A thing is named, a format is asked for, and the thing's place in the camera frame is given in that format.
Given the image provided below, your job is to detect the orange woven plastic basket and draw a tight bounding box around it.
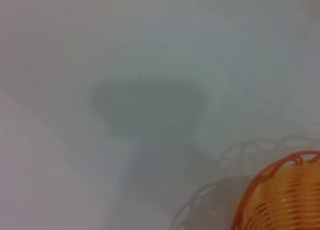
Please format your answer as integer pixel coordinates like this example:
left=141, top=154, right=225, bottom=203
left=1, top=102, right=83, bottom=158
left=229, top=150, right=320, bottom=230

